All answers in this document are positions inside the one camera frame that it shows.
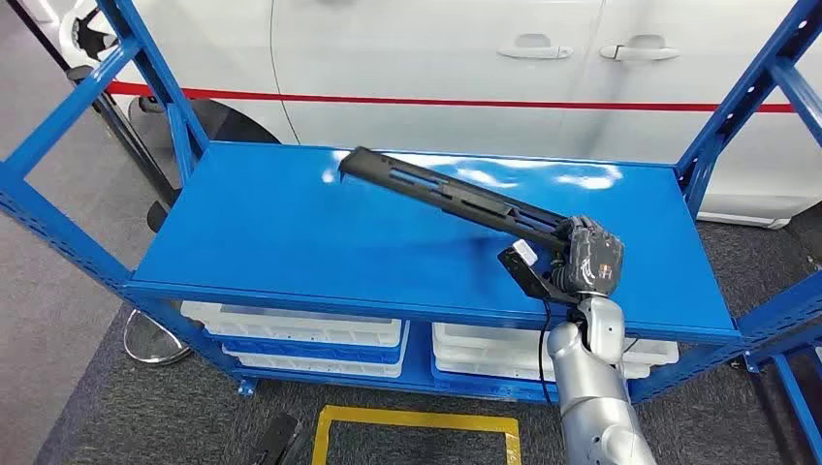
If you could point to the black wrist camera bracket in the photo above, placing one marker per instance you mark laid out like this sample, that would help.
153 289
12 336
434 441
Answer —
530 279

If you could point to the long black plastic car part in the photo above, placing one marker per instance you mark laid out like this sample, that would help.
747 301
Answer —
449 192

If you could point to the blue wheeled shelf rack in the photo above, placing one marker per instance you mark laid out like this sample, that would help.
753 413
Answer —
796 398

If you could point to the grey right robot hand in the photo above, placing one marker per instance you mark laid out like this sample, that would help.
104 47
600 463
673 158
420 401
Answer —
597 257

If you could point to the blue metal shelf rack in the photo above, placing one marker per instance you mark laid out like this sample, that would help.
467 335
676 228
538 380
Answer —
321 244

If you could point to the white car red stripe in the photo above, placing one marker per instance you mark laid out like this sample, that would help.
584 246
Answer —
449 64

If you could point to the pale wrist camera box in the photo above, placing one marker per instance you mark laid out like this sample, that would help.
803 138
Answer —
525 251

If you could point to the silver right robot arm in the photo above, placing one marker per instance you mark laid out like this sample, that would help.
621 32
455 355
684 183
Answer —
597 385

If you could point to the black robot foot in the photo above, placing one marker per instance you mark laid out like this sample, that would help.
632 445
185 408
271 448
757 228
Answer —
276 439

